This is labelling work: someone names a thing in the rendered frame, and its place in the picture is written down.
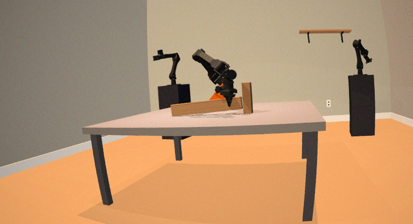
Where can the wooden post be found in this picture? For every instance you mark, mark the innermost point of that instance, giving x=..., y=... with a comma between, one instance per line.
x=247, y=98

